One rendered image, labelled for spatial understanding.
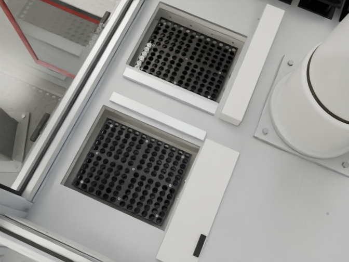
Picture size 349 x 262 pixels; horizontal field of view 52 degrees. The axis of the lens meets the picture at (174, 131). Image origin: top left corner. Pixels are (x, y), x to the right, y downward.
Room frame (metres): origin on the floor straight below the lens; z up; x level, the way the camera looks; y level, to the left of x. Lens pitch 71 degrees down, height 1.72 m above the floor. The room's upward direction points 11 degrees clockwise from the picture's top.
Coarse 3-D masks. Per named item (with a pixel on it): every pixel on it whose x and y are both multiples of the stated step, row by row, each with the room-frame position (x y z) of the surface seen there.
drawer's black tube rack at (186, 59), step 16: (160, 32) 0.53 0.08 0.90; (176, 32) 0.54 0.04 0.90; (192, 32) 0.56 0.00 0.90; (160, 48) 0.49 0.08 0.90; (176, 48) 0.50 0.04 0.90; (192, 48) 0.51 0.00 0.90; (208, 48) 0.51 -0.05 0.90; (224, 48) 0.52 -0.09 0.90; (144, 64) 0.43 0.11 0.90; (160, 64) 0.44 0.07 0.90; (176, 64) 0.45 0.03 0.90; (192, 64) 0.46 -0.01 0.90; (208, 64) 0.47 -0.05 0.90; (224, 64) 0.48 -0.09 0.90; (176, 80) 0.41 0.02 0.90; (192, 80) 0.42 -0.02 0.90; (208, 80) 0.42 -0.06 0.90; (208, 96) 0.38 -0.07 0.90
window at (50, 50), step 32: (0, 0) 0.24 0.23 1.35; (32, 0) 0.28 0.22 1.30; (64, 0) 0.34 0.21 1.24; (96, 0) 0.42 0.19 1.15; (128, 0) 0.53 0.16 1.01; (0, 32) 0.22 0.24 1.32; (32, 32) 0.26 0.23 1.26; (64, 32) 0.31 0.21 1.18; (96, 32) 0.39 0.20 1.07; (0, 64) 0.19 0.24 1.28; (32, 64) 0.23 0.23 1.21; (64, 64) 0.29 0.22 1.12; (0, 96) 0.16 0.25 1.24; (32, 96) 0.20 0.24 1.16; (64, 96) 0.25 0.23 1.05; (0, 128) 0.13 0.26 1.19; (32, 128) 0.16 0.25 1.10; (0, 160) 0.09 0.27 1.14; (32, 160) 0.12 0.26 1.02
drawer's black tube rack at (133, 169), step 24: (120, 144) 0.22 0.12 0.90; (144, 144) 0.23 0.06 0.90; (168, 144) 0.24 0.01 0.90; (96, 168) 0.15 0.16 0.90; (120, 168) 0.17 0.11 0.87; (144, 168) 0.17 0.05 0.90; (168, 168) 0.18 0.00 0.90; (96, 192) 0.10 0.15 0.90; (120, 192) 0.11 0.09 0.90; (144, 192) 0.12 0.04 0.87; (168, 192) 0.13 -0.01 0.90; (144, 216) 0.07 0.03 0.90
